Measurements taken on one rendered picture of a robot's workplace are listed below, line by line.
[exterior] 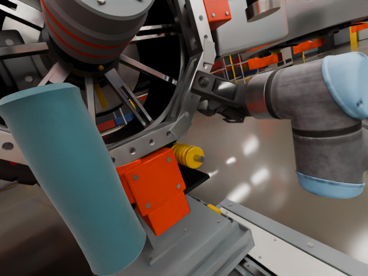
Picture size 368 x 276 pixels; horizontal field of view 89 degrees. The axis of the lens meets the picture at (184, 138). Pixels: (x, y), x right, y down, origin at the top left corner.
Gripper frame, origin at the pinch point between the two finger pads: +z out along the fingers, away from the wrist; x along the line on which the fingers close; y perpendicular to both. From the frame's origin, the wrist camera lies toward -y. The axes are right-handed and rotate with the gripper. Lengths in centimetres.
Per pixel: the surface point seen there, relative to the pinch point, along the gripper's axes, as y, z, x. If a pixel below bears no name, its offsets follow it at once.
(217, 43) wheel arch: 2.7, 3.6, 23.3
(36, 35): -39.8, 13.4, -1.5
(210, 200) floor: 58, 39, -32
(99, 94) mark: -22.1, 13.0, -7.8
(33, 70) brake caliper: -36.7, 9.9, -10.1
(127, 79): -16.9, 13.4, 0.3
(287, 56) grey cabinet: 552, 381, 522
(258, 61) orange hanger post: 240, 216, 241
